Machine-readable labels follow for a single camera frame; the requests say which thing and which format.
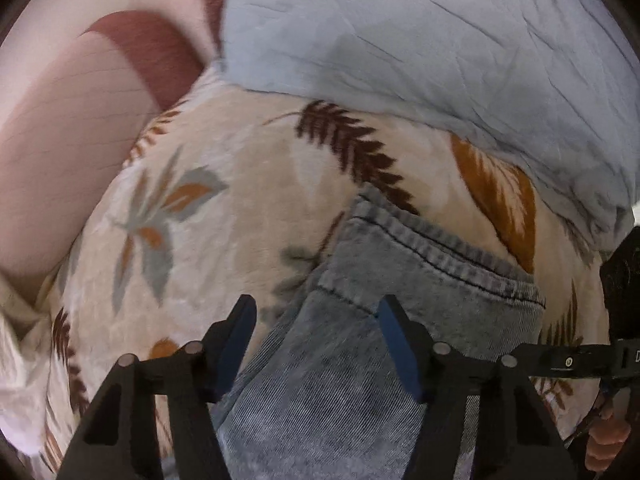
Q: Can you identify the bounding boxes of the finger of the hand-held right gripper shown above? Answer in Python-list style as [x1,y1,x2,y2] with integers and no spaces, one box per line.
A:
[515,342,615,378]

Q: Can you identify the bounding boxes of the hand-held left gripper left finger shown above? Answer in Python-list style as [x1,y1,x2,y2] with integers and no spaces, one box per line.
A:
[57,294,258,480]

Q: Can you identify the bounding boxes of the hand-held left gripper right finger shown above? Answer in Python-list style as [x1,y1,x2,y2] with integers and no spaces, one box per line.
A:
[377,294,576,480]

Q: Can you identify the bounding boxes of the blue-grey denim pants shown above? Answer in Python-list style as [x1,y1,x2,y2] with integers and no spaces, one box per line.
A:
[210,182,547,480]

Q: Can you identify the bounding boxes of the person's right hand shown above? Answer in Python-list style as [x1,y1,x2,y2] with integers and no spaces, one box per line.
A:
[584,400,632,473]

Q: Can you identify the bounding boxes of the leaf printed blanket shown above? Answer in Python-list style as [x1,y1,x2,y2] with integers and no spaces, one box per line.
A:
[40,67,616,476]

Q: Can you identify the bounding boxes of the white sprig printed pillow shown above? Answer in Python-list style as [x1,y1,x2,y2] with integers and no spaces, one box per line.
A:
[0,270,56,461]

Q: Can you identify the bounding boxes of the pink padded headboard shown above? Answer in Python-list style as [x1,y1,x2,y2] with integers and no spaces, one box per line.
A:
[0,0,231,306]

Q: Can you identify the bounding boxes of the light blue bed sheet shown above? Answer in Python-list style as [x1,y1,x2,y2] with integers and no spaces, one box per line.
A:
[220,0,640,253]

